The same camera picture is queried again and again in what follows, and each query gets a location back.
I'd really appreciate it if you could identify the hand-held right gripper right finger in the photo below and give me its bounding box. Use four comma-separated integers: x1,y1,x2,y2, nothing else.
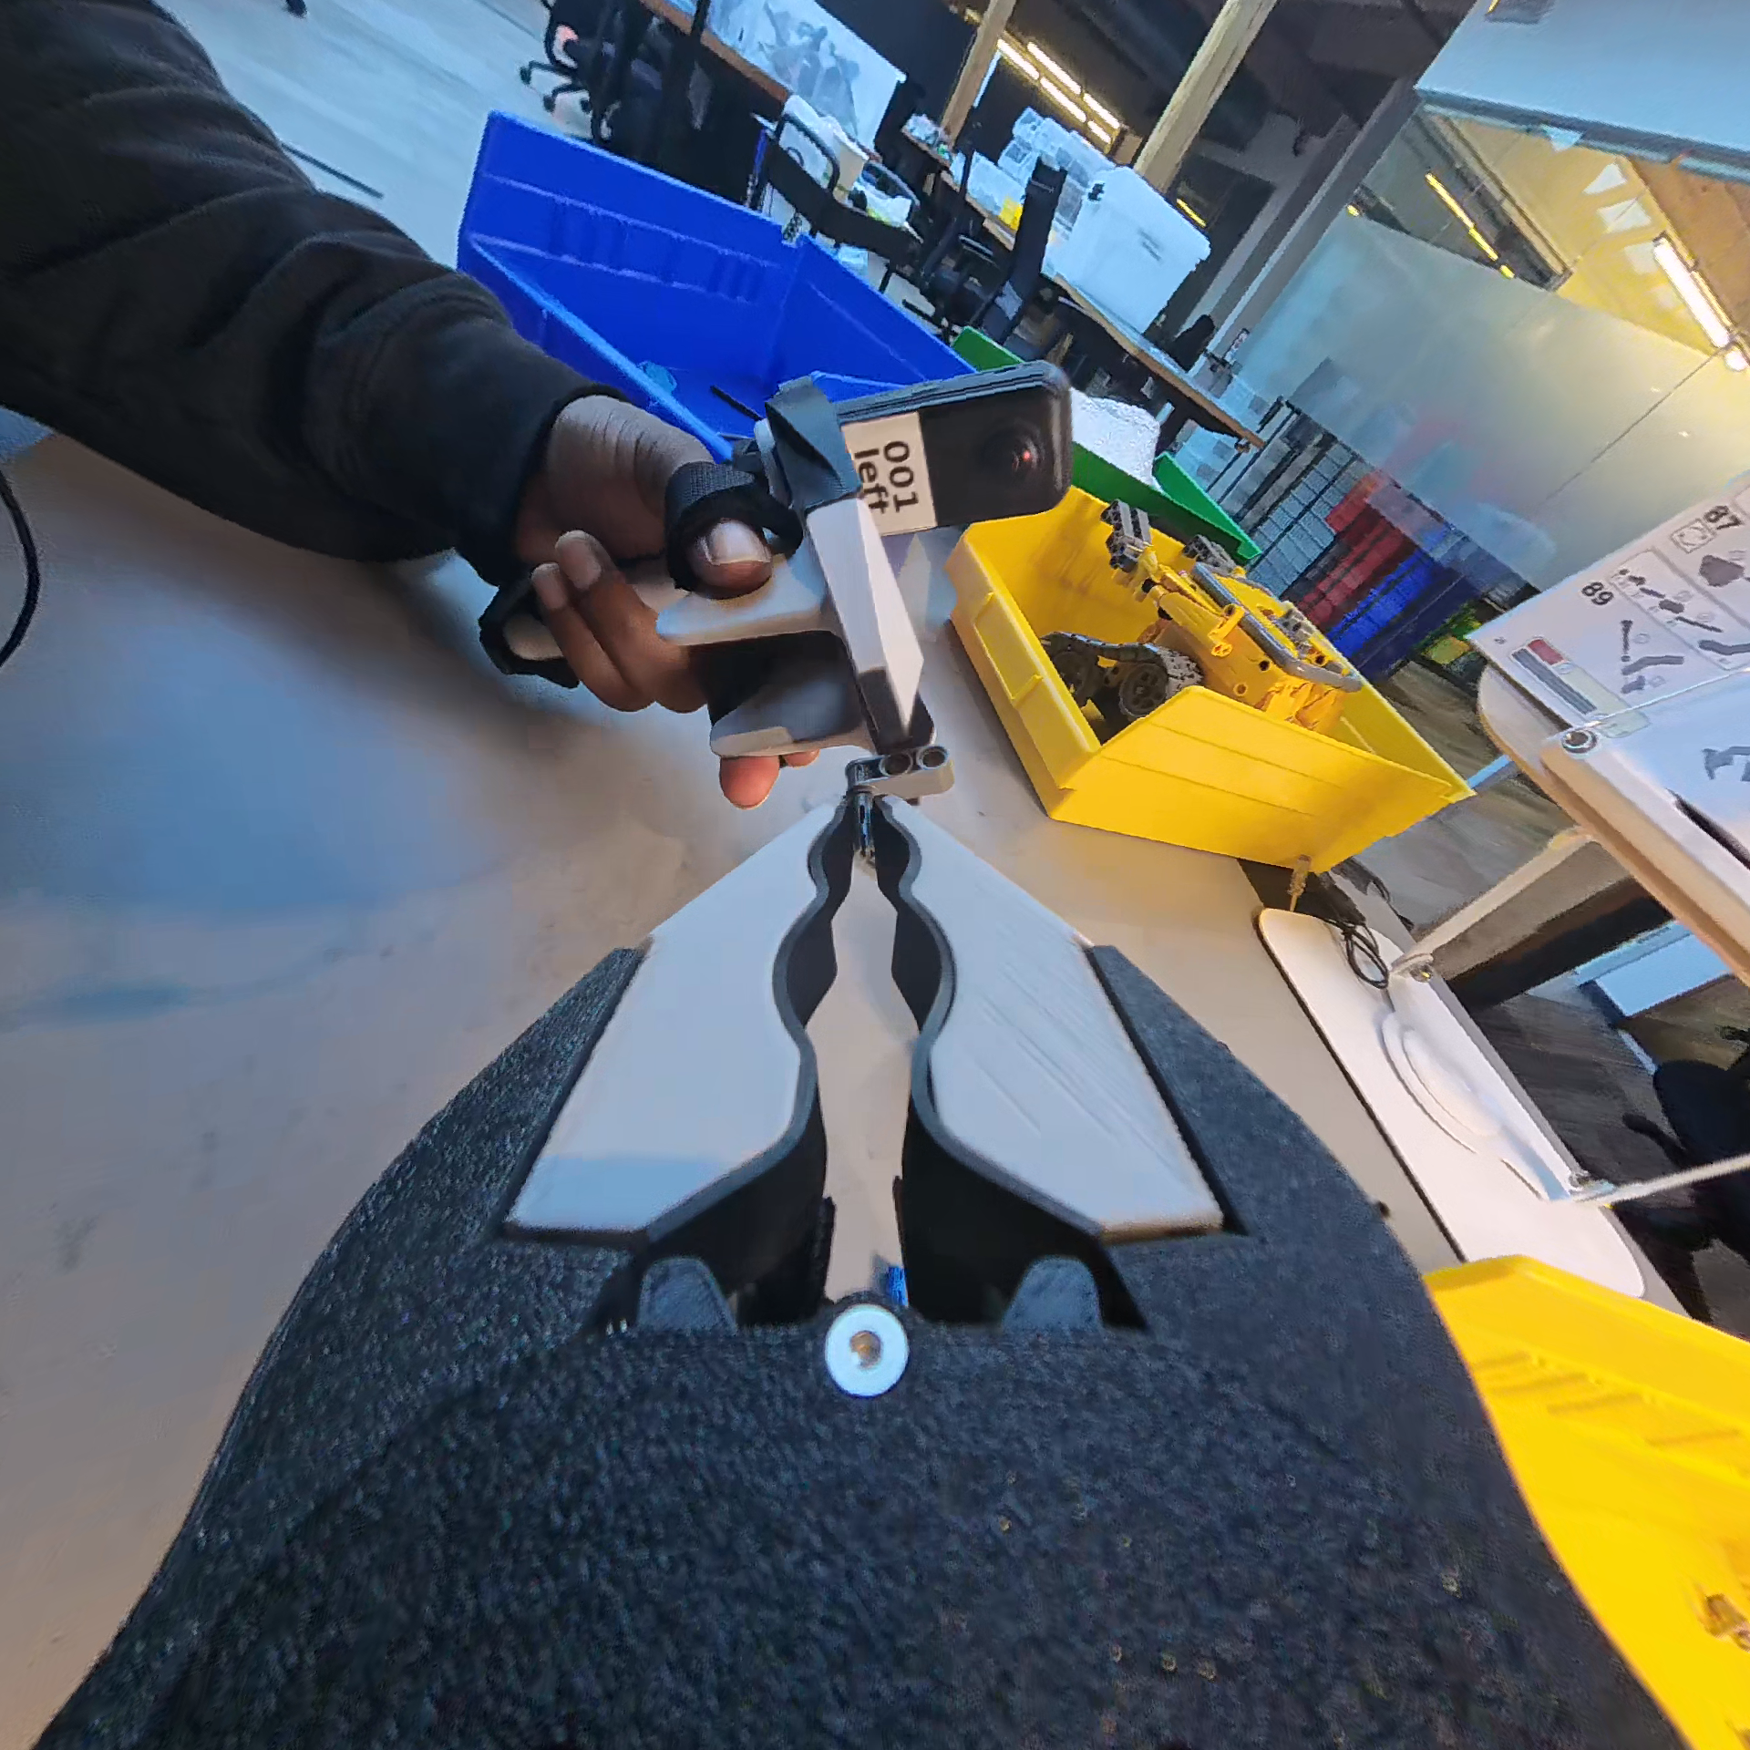
874,800,1225,1244

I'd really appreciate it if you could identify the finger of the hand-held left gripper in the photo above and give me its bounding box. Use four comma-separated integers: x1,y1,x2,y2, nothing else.
807,495,937,759

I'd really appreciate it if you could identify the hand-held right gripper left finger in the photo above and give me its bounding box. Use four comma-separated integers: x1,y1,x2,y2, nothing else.
505,800,855,1244

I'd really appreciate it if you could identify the small grey two-hole connector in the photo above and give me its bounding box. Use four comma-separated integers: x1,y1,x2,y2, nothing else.
846,744,953,804

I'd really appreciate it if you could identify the yellow bin with dividers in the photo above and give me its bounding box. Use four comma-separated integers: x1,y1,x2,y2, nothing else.
1421,1255,1750,1750

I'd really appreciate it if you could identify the person's left forearm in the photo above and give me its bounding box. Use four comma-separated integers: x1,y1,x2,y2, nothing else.
0,0,630,577

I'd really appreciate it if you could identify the grey desk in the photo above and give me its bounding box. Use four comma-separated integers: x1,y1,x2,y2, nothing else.
0,293,1684,1750

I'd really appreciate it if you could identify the person's left hand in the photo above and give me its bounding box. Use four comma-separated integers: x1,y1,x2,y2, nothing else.
514,394,824,811

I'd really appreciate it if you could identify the bubble wrap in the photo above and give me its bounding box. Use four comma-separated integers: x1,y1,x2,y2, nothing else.
1066,390,1165,473

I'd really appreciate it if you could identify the black office chair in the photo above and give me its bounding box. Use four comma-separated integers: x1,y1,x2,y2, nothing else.
519,0,644,139
943,157,1069,343

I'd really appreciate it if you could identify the background wooden table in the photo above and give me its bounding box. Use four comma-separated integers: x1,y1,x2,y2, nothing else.
943,204,1266,446

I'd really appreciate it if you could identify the green storage bin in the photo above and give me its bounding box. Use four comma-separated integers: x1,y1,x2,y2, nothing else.
949,325,1263,563

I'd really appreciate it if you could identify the white storage crate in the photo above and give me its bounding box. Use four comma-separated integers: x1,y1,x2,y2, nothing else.
1052,165,1210,296

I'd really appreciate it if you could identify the black utility cart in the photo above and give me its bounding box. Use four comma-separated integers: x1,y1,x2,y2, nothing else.
750,117,925,268

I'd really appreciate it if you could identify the yellow toy robot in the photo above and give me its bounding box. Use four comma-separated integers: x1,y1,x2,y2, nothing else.
1039,498,1366,745

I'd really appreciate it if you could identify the white board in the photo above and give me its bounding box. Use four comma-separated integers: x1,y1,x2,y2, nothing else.
1259,905,1647,1300

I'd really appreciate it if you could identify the yellow storage bin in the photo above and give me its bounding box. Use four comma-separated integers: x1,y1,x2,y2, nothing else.
946,486,1475,873

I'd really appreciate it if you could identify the blue storage bin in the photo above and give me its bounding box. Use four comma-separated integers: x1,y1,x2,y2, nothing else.
453,109,972,460

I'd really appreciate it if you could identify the rack of coloured bins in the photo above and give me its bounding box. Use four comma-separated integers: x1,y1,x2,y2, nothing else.
1230,410,1533,679

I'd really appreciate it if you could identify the clear plastic bin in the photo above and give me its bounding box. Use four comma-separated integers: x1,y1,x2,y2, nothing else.
698,0,904,139

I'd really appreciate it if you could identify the book stand with wooden tray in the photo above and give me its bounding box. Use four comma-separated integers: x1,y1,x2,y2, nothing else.
1393,670,1750,1204

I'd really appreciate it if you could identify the instruction booklet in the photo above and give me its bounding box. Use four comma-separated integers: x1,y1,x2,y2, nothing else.
1468,480,1750,823

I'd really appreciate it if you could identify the black cable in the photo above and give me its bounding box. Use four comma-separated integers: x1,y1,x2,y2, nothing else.
1291,867,1396,990

